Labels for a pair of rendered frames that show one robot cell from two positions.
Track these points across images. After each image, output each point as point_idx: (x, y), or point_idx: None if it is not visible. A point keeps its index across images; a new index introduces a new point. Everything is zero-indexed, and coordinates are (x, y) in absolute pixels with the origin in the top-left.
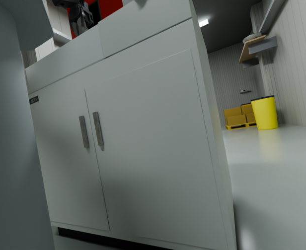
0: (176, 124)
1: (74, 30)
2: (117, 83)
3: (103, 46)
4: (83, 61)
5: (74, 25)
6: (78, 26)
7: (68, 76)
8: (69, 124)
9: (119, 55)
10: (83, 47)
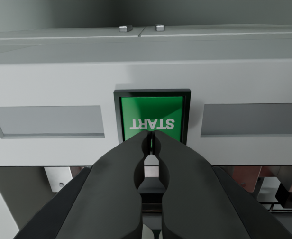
0: (12, 32)
1: (198, 166)
2: (47, 36)
3: (15, 48)
4: (118, 44)
5: (196, 205)
6: (161, 218)
7: (200, 40)
8: (200, 30)
9: None
10: (96, 50)
